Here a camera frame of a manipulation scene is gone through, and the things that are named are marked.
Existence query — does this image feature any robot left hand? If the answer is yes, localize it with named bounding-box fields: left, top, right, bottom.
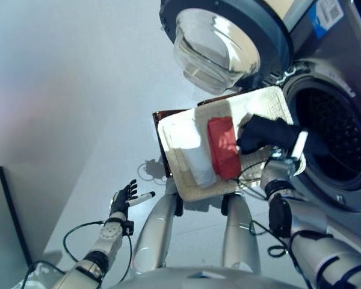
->
left=109, top=179, right=156, bottom=219

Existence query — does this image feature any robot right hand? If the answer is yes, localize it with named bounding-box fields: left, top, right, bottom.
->
left=269, top=131, right=309, bottom=177

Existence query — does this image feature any black cloth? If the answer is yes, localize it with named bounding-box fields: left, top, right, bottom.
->
left=236, top=113, right=329, bottom=157

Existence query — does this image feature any red cloth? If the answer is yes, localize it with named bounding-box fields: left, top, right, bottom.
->
left=207, top=116, right=242, bottom=181

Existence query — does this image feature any grey front-load washing machine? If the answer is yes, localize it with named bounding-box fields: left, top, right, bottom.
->
left=263, top=0, right=361, bottom=213

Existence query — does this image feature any round glass washing machine door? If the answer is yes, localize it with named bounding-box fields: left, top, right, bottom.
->
left=159, top=0, right=291, bottom=93

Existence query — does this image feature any cream wicker basket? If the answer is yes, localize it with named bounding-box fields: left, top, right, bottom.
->
left=157, top=85, right=307, bottom=202

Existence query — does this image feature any white rolled cloth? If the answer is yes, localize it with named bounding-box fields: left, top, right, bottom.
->
left=168, top=120, right=217, bottom=189

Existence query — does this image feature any glossy brown stool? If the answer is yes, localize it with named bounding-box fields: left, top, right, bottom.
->
left=152, top=96, right=238, bottom=178

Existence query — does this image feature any silver robot torso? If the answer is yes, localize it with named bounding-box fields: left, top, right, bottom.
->
left=108, top=266, right=292, bottom=289

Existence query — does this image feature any silver robot right leg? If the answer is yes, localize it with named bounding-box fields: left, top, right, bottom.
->
left=221, top=192, right=261, bottom=275

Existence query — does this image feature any white panel with black edge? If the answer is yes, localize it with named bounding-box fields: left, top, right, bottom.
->
left=0, top=166, right=32, bottom=289

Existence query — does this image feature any blue white washer sticker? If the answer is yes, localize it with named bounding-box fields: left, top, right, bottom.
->
left=306, top=0, right=345, bottom=40

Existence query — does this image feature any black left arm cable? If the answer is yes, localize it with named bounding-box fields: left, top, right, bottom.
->
left=19, top=221, right=133, bottom=289

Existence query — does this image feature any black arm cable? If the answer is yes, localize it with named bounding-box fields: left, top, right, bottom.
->
left=236, top=162, right=292, bottom=256
left=19, top=221, right=133, bottom=289

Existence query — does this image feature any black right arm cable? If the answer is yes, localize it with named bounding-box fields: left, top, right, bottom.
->
left=236, top=162, right=292, bottom=256

